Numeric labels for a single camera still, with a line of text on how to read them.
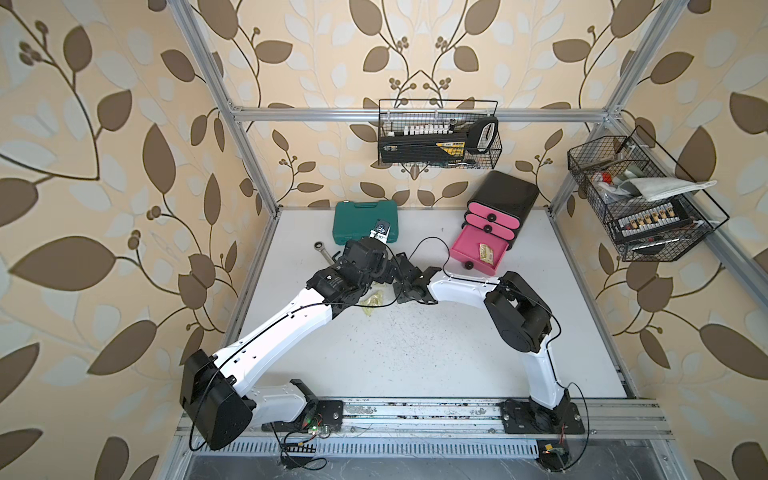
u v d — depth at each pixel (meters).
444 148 0.83
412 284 0.74
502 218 0.96
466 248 1.06
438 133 0.84
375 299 0.94
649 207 0.70
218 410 0.38
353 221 1.14
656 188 0.63
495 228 1.01
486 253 1.02
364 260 0.55
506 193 1.08
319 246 1.09
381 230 0.65
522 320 0.53
